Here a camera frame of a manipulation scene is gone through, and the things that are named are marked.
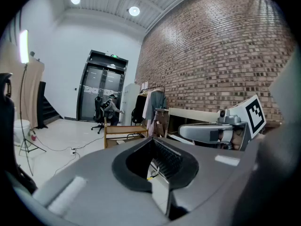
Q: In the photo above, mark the white power strip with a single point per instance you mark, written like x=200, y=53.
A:
x=73, y=150

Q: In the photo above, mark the black staircase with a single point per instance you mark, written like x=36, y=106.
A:
x=48, y=109

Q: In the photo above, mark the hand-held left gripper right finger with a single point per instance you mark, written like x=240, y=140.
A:
x=168, y=158

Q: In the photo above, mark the black double door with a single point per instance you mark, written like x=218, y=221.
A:
x=92, y=83

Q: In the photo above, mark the white bucket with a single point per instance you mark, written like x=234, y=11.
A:
x=21, y=131

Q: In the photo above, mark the black backpack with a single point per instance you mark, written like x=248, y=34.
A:
x=137, y=115

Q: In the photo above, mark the wooden shelf unit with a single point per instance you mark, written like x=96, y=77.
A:
x=124, y=129

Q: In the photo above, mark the green exit sign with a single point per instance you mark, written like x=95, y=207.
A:
x=114, y=56

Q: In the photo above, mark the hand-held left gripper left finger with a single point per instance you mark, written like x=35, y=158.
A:
x=140, y=159

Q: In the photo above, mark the black clothes rack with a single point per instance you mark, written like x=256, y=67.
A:
x=137, y=100

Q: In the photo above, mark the small red item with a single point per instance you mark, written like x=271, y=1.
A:
x=33, y=138

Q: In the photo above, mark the beige backdrop curtain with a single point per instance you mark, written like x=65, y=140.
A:
x=35, y=83

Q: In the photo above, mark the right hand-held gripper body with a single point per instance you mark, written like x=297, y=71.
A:
x=255, y=116

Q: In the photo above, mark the white shelf cabinet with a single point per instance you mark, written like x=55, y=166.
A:
x=188, y=113

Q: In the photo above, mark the tripod panel light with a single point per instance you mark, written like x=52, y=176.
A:
x=24, y=46

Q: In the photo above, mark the grey-green shirt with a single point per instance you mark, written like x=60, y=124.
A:
x=158, y=101

